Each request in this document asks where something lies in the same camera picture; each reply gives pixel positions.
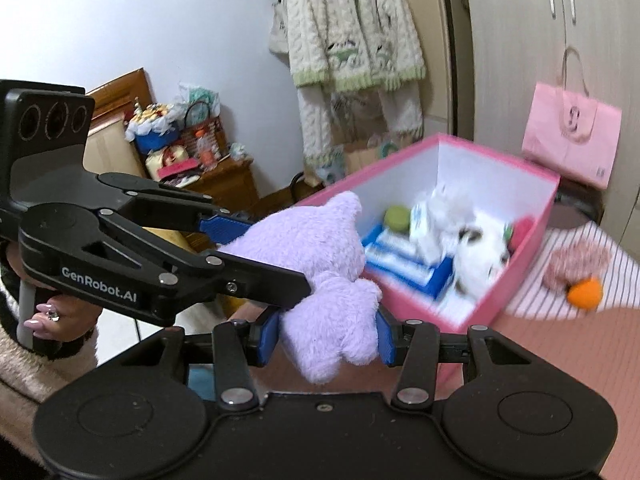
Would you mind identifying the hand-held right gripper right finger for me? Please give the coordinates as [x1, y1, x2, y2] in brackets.
[377, 307, 533, 407]

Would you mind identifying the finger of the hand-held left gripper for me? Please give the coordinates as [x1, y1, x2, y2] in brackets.
[97, 172, 256, 241]
[100, 210, 313, 311]

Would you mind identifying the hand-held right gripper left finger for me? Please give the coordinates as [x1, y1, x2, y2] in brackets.
[112, 307, 281, 413]

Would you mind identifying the purple plush toy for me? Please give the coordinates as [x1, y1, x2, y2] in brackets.
[220, 192, 383, 386]

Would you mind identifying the blue wipes packet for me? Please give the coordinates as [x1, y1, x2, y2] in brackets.
[367, 224, 426, 267]
[362, 245, 453, 302]

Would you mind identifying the white tissue pack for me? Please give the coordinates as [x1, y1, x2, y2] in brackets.
[409, 200, 441, 261]

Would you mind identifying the green plush toy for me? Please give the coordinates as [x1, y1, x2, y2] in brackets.
[384, 206, 411, 233]

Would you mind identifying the white spotted plush toy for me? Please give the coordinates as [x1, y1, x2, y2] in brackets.
[450, 212, 513, 301]

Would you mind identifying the white mesh bath pouf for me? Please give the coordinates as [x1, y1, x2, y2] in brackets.
[427, 182, 476, 246]

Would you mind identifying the pink cardboard box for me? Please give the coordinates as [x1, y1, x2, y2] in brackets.
[295, 132, 562, 386]

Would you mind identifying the red plush strawberry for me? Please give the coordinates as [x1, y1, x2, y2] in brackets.
[507, 217, 535, 253]

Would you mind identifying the person's left forearm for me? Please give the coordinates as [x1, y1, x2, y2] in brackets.
[0, 260, 101, 480]

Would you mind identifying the person's left hand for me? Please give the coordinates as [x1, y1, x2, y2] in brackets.
[24, 299, 103, 357]

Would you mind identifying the orange bottle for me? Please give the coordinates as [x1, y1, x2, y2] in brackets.
[196, 130, 219, 169]

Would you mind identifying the yellow red round toy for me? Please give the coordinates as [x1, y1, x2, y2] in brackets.
[145, 145, 201, 181]

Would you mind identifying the wicker basket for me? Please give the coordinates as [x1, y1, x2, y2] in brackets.
[180, 102, 227, 161]

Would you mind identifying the blue bowl with flowers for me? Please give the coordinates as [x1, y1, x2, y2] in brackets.
[125, 102, 182, 156]

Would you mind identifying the white green packet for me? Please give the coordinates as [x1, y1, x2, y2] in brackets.
[177, 82, 221, 116]

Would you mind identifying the wooden headboard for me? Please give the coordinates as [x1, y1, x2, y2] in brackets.
[82, 67, 153, 181]

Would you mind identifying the salmon ribbed bedspread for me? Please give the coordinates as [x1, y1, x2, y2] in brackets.
[440, 305, 640, 480]

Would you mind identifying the orange plush toy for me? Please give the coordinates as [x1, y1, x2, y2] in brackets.
[567, 277, 604, 312]

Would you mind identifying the pink floral scrunchie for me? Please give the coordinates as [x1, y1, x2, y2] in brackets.
[545, 242, 613, 291]

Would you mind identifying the cream knitted cardigan green trim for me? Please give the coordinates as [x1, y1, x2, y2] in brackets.
[285, 0, 427, 92]

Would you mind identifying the dark side table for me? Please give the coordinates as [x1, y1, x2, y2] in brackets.
[552, 180, 606, 222]

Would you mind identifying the striped bed sheet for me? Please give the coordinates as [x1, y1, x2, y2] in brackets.
[500, 220, 640, 321]

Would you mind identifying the pink paper bag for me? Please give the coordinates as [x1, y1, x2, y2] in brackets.
[522, 47, 623, 191]

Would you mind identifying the beige wardrobe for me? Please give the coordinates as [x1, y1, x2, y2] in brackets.
[460, 0, 640, 256]

